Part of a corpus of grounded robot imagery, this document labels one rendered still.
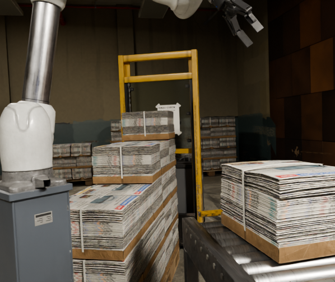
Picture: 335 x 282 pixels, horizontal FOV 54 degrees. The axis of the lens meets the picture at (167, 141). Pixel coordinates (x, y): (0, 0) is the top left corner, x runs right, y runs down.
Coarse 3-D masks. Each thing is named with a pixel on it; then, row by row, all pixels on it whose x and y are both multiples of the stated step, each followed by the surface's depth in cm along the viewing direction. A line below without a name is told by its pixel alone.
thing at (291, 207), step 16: (256, 176) 97; (272, 176) 88; (288, 176) 88; (304, 176) 87; (320, 176) 89; (256, 192) 96; (272, 192) 89; (288, 192) 86; (304, 192) 88; (320, 192) 89; (256, 208) 97; (272, 208) 89; (288, 208) 88; (304, 208) 88; (320, 208) 90; (256, 224) 97; (272, 224) 88; (288, 224) 87; (304, 224) 89; (320, 224) 90; (272, 240) 89; (288, 240) 87; (304, 240) 88; (320, 240) 90
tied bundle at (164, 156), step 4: (156, 140) 253; (160, 140) 251; (164, 140) 251; (160, 144) 224; (164, 144) 237; (168, 144) 249; (160, 148) 224; (164, 148) 236; (168, 148) 251; (160, 152) 225; (164, 152) 237; (168, 152) 251; (160, 156) 225; (164, 156) 237; (168, 156) 247; (160, 160) 225; (164, 160) 233; (168, 160) 247; (164, 164) 233
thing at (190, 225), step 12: (192, 228) 120; (204, 228) 120; (192, 240) 119; (204, 240) 108; (192, 252) 120; (204, 252) 104; (216, 252) 97; (204, 264) 104; (216, 264) 92; (228, 264) 89; (204, 276) 105; (216, 276) 93; (228, 276) 83; (240, 276) 82
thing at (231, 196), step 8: (280, 160) 125; (288, 160) 125; (224, 168) 119; (232, 168) 112; (240, 168) 107; (224, 176) 119; (232, 176) 112; (240, 176) 107; (224, 184) 119; (232, 184) 112; (240, 184) 108; (224, 192) 120; (232, 192) 113; (240, 192) 107; (224, 200) 119; (232, 200) 112; (224, 208) 119; (232, 208) 112; (232, 216) 113
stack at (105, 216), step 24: (96, 192) 178; (120, 192) 176; (144, 192) 178; (168, 192) 246; (72, 216) 145; (96, 216) 143; (120, 216) 140; (144, 216) 177; (168, 216) 245; (72, 240) 145; (96, 240) 143; (120, 240) 141; (144, 240) 175; (168, 240) 239; (96, 264) 144; (120, 264) 142; (144, 264) 174
